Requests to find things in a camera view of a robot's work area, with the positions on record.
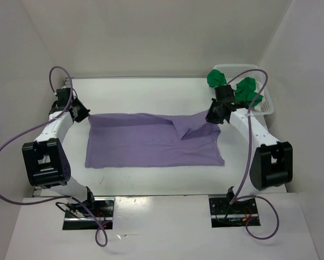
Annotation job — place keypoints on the white t-shirt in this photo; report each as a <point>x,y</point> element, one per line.
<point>258,107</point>

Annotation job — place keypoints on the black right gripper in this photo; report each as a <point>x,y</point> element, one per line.
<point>210,117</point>

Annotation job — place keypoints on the aluminium table edge rail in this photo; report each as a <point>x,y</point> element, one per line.
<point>52,166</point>

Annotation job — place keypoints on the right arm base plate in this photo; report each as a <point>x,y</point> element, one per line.
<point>237,215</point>

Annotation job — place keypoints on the green t-shirt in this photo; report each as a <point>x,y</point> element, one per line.
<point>245,89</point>

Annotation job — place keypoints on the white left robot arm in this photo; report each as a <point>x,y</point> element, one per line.
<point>72,190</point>

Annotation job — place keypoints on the purple t-shirt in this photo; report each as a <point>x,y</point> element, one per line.
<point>148,140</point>

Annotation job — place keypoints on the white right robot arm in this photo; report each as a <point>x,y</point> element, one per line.
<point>269,160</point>

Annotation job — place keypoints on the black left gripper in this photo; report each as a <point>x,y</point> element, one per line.
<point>84,113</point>

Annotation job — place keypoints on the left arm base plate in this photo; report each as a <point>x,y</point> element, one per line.
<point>77,218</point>

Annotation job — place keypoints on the white plastic basket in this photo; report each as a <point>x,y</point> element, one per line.
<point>234,73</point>

